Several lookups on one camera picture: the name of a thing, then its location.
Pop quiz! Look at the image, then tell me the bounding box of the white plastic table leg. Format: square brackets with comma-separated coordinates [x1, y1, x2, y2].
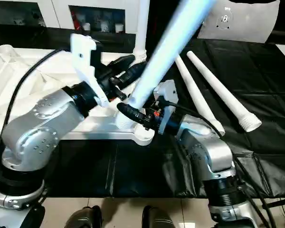
[174, 53, 226, 136]
[186, 50, 263, 133]
[134, 0, 152, 63]
[116, 0, 218, 128]

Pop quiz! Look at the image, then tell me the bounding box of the black box with yellow label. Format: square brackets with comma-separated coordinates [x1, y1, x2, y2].
[150, 0, 205, 41]

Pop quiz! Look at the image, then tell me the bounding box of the white cabinet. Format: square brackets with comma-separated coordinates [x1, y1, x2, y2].
[0, 0, 139, 34]

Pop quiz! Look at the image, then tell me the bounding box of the white plastic table top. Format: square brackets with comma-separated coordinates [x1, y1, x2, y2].
[0, 44, 155, 146]

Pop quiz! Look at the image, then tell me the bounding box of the black right robot foot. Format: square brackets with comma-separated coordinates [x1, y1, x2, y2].
[142, 205, 177, 228]

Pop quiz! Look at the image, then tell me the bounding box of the black robot foot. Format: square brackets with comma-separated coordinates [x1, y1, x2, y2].
[62, 205, 104, 228]
[142, 205, 177, 228]

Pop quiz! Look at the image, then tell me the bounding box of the black left robot foot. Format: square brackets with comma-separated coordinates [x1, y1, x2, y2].
[62, 205, 104, 228]

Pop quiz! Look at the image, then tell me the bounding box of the black metal table leg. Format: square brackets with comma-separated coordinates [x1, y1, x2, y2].
[263, 197, 285, 210]

